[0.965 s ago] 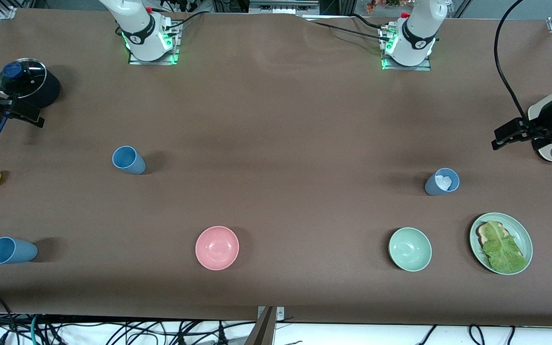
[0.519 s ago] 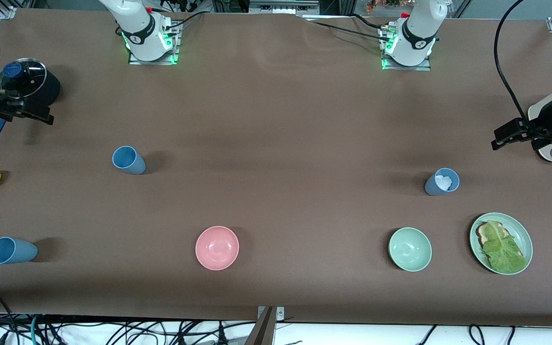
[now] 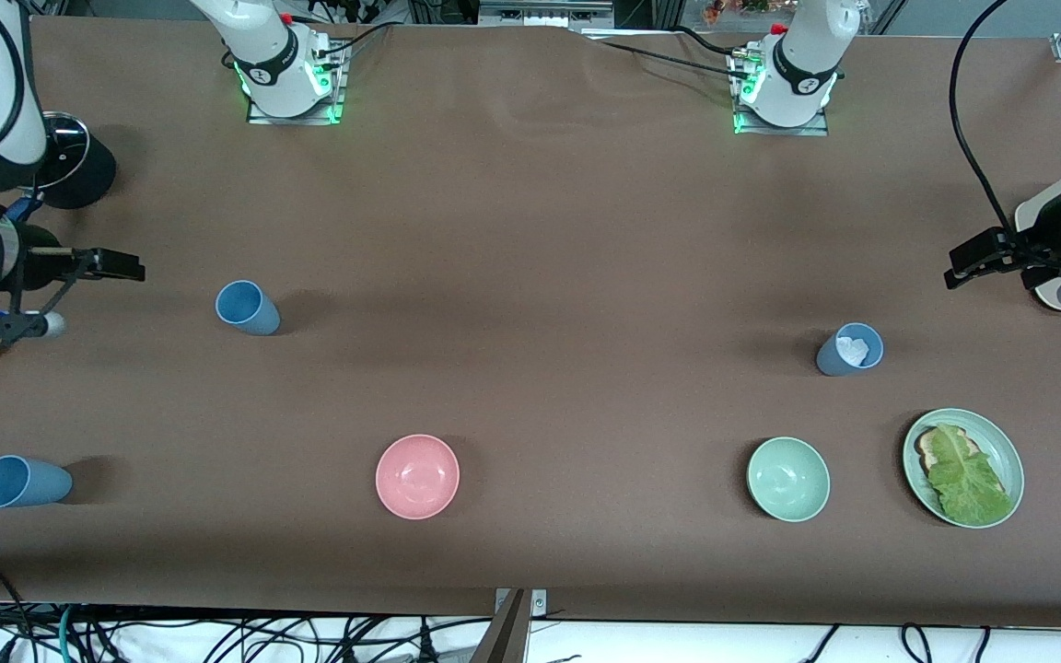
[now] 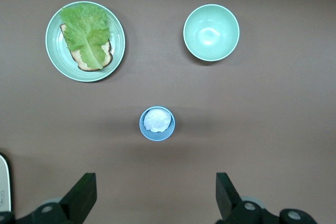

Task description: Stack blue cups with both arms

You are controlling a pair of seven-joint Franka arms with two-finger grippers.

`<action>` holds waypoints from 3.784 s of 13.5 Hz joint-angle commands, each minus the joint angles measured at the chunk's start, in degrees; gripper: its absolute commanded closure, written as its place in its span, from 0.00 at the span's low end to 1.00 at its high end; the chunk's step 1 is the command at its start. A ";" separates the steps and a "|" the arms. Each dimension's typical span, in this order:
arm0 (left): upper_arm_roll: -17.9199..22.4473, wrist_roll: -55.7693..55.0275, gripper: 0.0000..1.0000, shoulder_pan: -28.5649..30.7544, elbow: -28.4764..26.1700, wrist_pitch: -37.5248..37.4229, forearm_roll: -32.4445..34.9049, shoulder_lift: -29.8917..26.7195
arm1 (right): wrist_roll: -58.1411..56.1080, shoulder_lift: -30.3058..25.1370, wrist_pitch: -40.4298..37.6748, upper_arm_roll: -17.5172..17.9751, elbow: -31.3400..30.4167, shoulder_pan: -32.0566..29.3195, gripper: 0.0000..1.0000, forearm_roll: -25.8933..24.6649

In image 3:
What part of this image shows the blue plastic cup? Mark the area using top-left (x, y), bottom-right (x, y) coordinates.
top-left (216, 280), bottom-right (281, 336)
top-left (0, 455), bottom-right (73, 509)
top-left (816, 322), bottom-right (884, 378)

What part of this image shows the cream toaster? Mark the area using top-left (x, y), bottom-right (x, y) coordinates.
top-left (1014, 164), bottom-right (1061, 314)

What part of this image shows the glass lid blue knob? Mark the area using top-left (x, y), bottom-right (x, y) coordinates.
top-left (38, 112), bottom-right (90, 191)

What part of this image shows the pale green plate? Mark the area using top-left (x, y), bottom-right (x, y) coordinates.
top-left (903, 408), bottom-right (1025, 529)

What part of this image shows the toast bread slice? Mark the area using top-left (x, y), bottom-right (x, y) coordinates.
top-left (917, 425), bottom-right (1007, 498)

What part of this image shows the green lettuce leaf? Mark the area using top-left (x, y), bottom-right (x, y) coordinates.
top-left (927, 424), bottom-right (1015, 526)

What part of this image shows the pale green bowl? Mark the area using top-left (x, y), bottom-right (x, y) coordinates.
top-left (747, 436), bottom-right (832, 523)

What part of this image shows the pink bowl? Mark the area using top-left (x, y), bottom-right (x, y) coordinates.
top-left (375, 434), bottom-right (461, 521)

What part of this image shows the grey metal box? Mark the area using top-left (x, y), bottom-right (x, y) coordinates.
top-left (478, 0), bottom-right (614, 29)

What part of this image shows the black pot blue handle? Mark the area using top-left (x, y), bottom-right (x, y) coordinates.
top-left (6, 110), bottom-right (117, 222)

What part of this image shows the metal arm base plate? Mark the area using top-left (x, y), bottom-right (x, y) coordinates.
top-left (731, 46), bottom-right (831, 137)
top-left (245, 37), bottom-right (347, 125)

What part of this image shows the black table cable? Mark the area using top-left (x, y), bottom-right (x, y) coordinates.
top-left (673, 26), bottom-right (748, 56)
top-left (314, 23), bottom-right (393, 61)
top-left (586, 37), bottom-right (739, 79)

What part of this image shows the dark table post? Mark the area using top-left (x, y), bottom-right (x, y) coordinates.
top-left (471, 589), bottom-right (531, 663)

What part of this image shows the metal table bracket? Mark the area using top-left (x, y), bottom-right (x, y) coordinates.
top-left (494, 587), bottom-right (548, 616)

